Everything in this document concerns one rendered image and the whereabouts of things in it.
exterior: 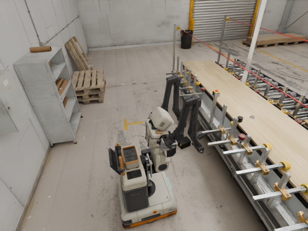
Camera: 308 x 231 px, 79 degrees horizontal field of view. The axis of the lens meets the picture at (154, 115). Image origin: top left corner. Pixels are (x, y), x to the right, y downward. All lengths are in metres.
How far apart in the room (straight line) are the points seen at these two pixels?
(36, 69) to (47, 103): 0.55
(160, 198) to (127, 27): 7.94
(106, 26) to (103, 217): 7.92
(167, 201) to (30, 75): 2.53
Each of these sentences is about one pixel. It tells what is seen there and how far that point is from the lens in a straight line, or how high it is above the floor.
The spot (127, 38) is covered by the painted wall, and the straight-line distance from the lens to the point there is 9.39.
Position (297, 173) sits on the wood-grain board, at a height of 0.90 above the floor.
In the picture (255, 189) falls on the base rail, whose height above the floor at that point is 0.70.
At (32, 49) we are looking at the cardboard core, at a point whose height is 1.60.
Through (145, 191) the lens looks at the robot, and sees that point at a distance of 2.10.
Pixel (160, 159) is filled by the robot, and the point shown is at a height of 0.86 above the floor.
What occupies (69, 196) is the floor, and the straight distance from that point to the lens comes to 3.07.
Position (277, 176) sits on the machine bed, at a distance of 2.27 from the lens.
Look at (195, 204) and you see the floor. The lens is 2.77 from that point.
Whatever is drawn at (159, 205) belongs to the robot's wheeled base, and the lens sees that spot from 2.40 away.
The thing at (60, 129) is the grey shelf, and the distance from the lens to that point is 3.65.
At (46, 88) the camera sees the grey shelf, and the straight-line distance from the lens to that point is 3.28.
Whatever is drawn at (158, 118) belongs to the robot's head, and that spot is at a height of 1.35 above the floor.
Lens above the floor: 2.37
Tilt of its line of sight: 35 degrees down
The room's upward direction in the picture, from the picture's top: 2 degrees counter-clockwise
